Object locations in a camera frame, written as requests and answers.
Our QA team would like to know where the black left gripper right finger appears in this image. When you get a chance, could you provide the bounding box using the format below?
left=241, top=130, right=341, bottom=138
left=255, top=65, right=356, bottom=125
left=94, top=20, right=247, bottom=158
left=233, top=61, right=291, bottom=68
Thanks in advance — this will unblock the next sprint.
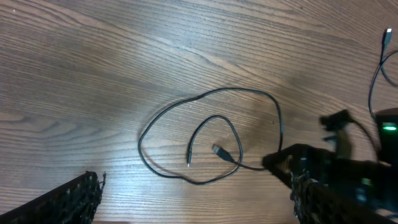
left=290, top=172, right=395, bottom=224

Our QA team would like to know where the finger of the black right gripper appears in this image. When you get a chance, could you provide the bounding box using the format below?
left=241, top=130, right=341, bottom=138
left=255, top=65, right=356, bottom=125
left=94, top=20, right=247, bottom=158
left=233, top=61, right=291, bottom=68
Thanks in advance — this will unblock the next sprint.
left=262, top=144, right=308, bottom=189

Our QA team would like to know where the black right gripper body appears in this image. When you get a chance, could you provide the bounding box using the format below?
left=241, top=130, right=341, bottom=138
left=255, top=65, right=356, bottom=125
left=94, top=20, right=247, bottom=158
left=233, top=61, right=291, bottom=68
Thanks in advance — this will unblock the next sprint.
left=292, top=147, right=397, bottom=212

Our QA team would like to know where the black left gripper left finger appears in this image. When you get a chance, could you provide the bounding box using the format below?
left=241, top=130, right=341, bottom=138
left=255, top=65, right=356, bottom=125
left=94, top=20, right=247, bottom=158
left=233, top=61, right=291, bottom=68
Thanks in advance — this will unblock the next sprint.
left=1, top=171, right=106, bottom=224

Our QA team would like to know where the black thin USB cable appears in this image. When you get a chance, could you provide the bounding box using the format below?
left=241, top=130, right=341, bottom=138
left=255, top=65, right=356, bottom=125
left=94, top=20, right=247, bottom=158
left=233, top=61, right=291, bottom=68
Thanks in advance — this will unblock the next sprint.
left=137, top=88, right=284, bottom=186

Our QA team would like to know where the black audio jack cable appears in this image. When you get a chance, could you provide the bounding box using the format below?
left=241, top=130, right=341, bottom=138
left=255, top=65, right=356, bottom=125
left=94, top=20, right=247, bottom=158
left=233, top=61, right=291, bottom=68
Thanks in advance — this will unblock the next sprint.
left=368, top=27, right=398, bottom=121

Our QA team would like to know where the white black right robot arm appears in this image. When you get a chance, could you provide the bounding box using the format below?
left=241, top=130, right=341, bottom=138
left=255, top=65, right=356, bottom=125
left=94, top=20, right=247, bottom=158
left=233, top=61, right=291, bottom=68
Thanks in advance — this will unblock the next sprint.
left=262, top=108, right=397, bottom=212

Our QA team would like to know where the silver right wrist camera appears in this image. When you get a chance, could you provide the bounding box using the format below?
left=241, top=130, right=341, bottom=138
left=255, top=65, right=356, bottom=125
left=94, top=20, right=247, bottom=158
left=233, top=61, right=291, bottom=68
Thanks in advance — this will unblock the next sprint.
left=319, top=110, right=353, bottom=159

